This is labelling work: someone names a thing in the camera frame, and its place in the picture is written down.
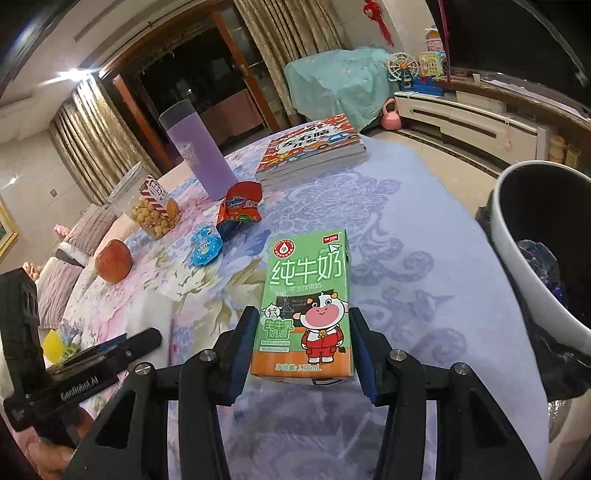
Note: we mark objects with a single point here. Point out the white round bin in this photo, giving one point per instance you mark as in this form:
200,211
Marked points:
512,258

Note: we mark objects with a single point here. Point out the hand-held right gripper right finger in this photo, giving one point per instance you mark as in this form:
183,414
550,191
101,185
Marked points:
367,355

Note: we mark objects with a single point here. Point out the green milk carton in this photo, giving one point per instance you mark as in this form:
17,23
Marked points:
304,286

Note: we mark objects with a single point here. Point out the red knot wall decoration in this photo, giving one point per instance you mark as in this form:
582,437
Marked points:
376,18

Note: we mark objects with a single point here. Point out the striped pink pillow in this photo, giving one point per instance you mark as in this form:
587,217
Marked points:
64,277

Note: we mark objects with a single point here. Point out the red apple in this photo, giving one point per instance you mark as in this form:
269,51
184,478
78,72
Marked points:
113,261

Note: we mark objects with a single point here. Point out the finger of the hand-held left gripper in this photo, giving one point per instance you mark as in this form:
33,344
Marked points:
138,341

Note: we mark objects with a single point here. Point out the yellow green toy house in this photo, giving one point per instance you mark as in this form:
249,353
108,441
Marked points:
430,63

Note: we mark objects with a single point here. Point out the white and wood television cabinet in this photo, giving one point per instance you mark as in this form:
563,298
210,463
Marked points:
461,120

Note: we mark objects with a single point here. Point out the toy ferris wheel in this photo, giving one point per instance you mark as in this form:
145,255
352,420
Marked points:
401,69

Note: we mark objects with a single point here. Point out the purple bottle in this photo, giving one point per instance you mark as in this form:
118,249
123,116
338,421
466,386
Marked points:
198,152

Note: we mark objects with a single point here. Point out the beige patterned curtain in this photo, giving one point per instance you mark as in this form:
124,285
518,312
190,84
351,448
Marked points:
286,32
101,134

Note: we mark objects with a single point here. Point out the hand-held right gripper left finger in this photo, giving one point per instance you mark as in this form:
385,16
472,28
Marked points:
242,355

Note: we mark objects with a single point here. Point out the yellow wrapper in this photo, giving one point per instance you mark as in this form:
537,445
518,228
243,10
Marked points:
53,346

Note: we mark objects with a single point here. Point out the clear popcorn jar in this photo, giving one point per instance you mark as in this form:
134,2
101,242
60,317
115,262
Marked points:
147,207

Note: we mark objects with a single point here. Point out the teal cloth covered furniture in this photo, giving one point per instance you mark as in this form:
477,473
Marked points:
332,83

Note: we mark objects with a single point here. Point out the thick book with pale pages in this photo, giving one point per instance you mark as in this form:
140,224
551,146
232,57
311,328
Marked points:
323,168

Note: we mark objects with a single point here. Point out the black television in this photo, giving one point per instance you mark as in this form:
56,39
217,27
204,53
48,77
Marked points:
508,37

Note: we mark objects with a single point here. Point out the dark glass sliding door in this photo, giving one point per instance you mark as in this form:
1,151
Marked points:
194,74

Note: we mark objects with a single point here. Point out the person's left hand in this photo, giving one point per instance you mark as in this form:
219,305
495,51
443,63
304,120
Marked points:
51,459

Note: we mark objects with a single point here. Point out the red cartoon cover book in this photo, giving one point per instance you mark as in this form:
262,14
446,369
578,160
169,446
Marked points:
309,141

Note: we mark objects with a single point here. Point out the pink kettlebell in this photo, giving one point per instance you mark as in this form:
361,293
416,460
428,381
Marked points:
391,117

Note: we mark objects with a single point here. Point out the gold picture frame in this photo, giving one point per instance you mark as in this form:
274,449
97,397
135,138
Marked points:
7,230

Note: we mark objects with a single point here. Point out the small blue jelly cup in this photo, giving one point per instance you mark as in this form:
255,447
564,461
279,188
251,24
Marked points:
206,249

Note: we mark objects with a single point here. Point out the orange snack packet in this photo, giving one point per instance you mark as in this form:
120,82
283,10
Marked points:
240,207

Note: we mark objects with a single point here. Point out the blue clear plastic wrapper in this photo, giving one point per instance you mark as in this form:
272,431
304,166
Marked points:
540,267

